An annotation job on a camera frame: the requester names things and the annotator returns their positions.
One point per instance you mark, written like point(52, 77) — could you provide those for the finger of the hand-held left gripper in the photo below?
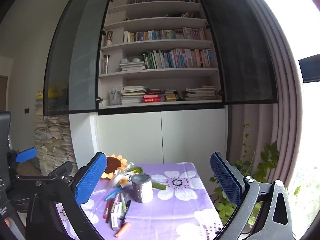
point(26, 155)
point(61, 168)

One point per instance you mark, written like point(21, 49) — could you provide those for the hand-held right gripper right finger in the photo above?
point(225, 180)

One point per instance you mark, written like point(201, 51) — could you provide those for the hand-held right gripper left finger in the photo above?
point(90, 180)

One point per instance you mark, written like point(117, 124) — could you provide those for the blue pen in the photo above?
point(113, 194)

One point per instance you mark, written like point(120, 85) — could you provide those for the red pen with clear cap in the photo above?
point(107, 208)

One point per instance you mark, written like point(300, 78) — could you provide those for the pink checked pen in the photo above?
point(114, 206)

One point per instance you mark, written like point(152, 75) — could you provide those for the green and white pen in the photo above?
point(124, 198)

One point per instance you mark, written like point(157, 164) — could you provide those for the thin black pen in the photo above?
point(110, 215)

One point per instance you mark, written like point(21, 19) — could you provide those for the black marker pen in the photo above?
point(126, 208)

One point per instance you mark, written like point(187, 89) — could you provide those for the grey clay pen holder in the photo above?
point(142, 192)

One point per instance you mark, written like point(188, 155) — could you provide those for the tall stack of papers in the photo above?
point(50, 142)

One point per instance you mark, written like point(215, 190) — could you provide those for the crochet sunflower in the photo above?
point(112, 165)

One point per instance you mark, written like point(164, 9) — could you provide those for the white sunflower print card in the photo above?
point(120, 180)

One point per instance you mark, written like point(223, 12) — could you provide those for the white satin ribbon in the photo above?
point(126, 167)

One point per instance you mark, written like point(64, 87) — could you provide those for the green leafy plant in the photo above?
point(270, 155)

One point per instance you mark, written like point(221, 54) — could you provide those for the purple floral tablecloth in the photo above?
point(180, 212)

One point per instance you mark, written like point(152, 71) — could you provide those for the white bookshelf cabinet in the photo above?
point(130, 135)

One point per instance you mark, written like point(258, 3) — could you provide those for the yellow plush toy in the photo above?
point(51, 93)

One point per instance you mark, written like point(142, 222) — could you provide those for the mauve curtain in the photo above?
point(270, 130)

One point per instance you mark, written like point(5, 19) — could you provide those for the clear cup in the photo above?
point(115, 97)

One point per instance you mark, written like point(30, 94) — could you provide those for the wide stack of pale books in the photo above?
point(200, 93)

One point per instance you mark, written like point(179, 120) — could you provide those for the stack of worn books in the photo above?
point(132, 95)

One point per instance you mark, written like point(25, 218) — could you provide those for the stack of mixed books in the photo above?
point(172, 95)

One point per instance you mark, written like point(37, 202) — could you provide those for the red book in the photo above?
point(152, 100)

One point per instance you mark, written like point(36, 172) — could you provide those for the dark glass cabinet door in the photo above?
point(75, 55)
point(237, 42)

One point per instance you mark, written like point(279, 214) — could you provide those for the steel tumbler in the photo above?
point(106, 63)

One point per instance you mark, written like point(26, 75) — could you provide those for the small stack of grey books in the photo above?
point(131, 65)

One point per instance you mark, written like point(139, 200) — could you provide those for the row of green and pink books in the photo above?
point(180, 58)

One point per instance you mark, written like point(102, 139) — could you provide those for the long row of colourful books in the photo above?
point(165, 35)

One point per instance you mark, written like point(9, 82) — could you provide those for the leaning row of books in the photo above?
point(185, 15)

